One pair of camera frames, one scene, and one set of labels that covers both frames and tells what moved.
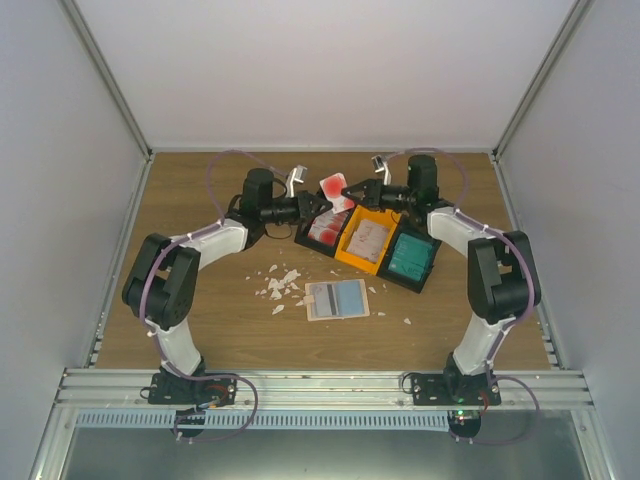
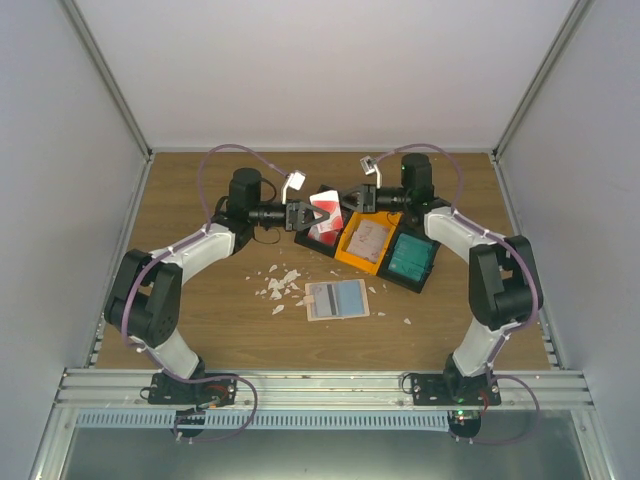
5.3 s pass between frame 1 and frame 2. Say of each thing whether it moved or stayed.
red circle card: moved
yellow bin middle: stayed
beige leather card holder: stayed
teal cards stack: stayed
